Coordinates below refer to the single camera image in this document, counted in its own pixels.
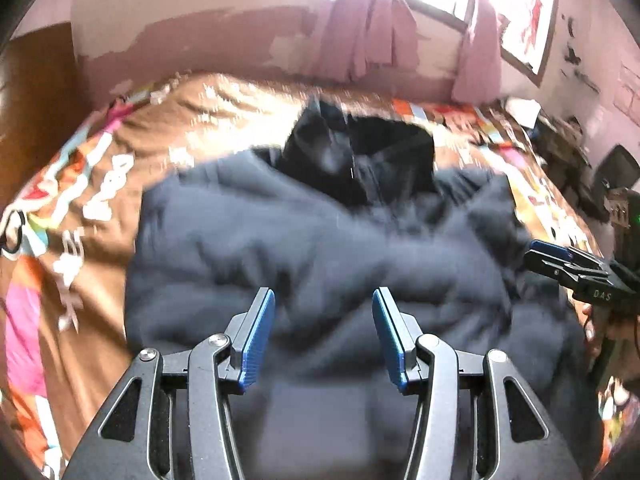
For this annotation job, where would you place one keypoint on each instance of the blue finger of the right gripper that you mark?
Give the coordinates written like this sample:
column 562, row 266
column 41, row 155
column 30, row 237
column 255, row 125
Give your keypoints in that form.
column 566, row 254
column 551, row 267

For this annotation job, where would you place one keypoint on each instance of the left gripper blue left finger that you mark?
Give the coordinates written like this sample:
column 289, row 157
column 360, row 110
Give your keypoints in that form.
column 248, row 333

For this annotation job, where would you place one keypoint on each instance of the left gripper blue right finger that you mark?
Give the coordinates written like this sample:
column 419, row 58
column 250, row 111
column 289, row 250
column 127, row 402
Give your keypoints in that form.
column 398, row 333

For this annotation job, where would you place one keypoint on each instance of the dark navy padded jacket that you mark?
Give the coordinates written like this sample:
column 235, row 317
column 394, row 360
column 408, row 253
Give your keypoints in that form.
column 350, row 204

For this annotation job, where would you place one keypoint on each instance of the person's right hand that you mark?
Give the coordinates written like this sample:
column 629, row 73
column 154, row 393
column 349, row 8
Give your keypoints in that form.
column 616, row 327

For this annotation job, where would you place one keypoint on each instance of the black chair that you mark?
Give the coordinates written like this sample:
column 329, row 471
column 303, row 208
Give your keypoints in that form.
column 619, row 169

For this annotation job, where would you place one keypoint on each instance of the cluttered bedside table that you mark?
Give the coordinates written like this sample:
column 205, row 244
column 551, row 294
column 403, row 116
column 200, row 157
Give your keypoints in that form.
column 558, row 143

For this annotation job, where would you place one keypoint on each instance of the white paper box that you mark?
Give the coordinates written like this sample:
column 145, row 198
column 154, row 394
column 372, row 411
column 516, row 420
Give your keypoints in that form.
column 524, row 111

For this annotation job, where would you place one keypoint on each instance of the pink curtain right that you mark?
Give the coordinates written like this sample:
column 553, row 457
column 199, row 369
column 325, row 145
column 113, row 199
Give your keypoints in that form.
column 478, row 79

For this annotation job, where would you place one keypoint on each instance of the pink curtain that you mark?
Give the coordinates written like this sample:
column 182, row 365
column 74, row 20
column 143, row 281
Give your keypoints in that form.
column 478, row 79
column 352, row 36

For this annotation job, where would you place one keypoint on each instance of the brown patterned bed cover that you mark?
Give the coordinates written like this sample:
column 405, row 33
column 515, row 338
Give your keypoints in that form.
column 72, row 232

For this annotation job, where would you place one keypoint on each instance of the pink curtain left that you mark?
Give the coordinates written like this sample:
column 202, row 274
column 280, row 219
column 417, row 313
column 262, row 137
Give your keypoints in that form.
column 352, row 36

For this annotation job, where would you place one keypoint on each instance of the wooden headboard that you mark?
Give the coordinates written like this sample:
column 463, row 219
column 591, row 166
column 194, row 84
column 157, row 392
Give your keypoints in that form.
column 42, row 103

